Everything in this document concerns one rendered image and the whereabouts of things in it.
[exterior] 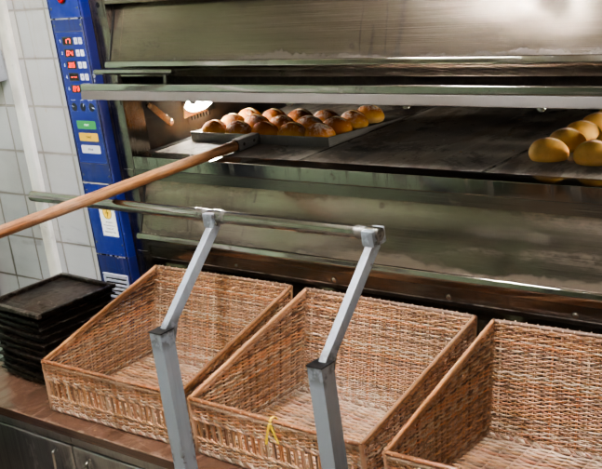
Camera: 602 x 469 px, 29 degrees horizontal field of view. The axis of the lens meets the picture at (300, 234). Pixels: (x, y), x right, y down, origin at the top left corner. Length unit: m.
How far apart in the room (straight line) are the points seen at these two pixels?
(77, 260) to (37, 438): 0.74
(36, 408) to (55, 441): 0.13
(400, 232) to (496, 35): 0.59
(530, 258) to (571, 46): 0.51
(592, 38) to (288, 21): 0.84
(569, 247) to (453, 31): 0.55
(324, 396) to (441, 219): 0.66
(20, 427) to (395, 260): 1.22
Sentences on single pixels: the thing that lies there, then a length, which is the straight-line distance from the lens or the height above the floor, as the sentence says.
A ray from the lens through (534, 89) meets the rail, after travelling 2.42.
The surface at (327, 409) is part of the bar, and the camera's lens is 2.39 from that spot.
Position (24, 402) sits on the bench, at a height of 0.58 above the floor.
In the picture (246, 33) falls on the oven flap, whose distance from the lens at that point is 3.07.
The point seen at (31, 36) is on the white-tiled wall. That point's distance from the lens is 3.77.
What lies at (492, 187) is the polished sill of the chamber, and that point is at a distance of 2.70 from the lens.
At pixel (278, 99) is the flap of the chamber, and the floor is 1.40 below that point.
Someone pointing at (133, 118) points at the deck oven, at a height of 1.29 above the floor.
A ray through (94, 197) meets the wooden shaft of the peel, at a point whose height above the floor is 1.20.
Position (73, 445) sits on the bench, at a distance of 3.29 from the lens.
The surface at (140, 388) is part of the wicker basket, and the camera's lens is 3.01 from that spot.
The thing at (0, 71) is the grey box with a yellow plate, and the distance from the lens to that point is 3.91.
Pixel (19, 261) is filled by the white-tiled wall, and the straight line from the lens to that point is 4.18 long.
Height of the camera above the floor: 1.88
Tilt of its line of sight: 16 degrees down
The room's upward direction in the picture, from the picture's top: 8 degrees counter-clockwise
